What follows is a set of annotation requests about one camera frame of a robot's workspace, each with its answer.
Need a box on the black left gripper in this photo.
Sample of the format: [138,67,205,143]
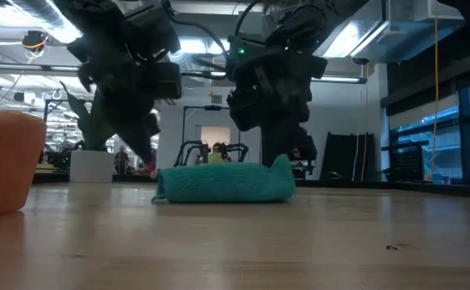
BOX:
[67,35,160,164]

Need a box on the black mesh cabinet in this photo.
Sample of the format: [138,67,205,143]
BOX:
[389,140,426,183]

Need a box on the green plant in white pot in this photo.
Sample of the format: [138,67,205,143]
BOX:
[59,80,117,184]

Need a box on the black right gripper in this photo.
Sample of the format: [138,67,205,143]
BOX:
[227,35,329,168]

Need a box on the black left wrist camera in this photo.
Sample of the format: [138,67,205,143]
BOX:
[149,60,183,101]

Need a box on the orange cable reel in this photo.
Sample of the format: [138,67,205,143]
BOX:
[20,30,51,53]

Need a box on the person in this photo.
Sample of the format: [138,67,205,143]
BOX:
[206,141,232,165]
[114,145,131,175]

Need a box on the teal microfiber towel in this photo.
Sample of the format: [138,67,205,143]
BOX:
[151,154,297,205]

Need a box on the long fluorescent light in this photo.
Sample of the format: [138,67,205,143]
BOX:
[310,76,368,85]

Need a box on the narrow black leaning panel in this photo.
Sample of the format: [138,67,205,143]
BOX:
[357,132,377,181]

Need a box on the large window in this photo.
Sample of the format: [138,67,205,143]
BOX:
[387,78,470,185]

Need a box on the thin yellow cord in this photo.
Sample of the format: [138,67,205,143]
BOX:
[430,0,441,181]

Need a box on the black background robot workstation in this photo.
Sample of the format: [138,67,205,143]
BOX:
[173,104,250,168]

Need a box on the wooden tray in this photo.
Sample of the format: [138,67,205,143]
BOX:
[0,105,48,221]

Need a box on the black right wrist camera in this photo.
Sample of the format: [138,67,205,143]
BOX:
[226,89,268,133]

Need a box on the wide black leaning panel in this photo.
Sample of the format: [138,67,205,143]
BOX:
[321,131,360,181]

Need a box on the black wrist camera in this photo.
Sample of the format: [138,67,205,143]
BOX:
[226,89,268,133]
[149,60,183,101]

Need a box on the silver ventilation duct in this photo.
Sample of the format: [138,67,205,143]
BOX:
[314,0,466,64]

